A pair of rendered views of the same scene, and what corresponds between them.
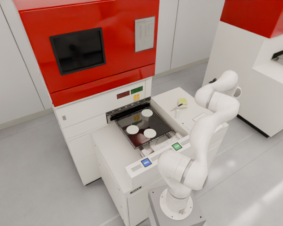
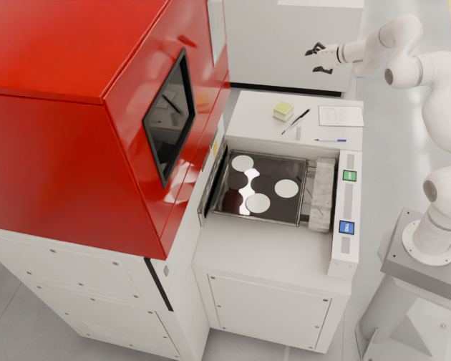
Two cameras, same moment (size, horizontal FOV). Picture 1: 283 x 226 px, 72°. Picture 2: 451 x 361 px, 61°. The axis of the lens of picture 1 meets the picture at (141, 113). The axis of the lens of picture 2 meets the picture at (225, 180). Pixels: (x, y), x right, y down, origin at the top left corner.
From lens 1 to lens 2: 0.89 m
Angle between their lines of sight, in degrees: 28
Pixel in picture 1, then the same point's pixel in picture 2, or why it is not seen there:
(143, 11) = not seen: outside the picture
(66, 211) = not seen: outside the picture
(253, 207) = (405, 192)
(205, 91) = (409, 62)
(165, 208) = (430, 259)
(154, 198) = (405, 261)
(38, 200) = not seen: outside the picture
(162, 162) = not seen: outside the picture
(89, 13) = (170, 29)
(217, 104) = (434, 71)
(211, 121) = not seen: outside the picture
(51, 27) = (141, 97)
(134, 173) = (353, 254)
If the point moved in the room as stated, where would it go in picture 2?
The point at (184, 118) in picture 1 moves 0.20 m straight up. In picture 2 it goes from (308, 130) to (312, 96)
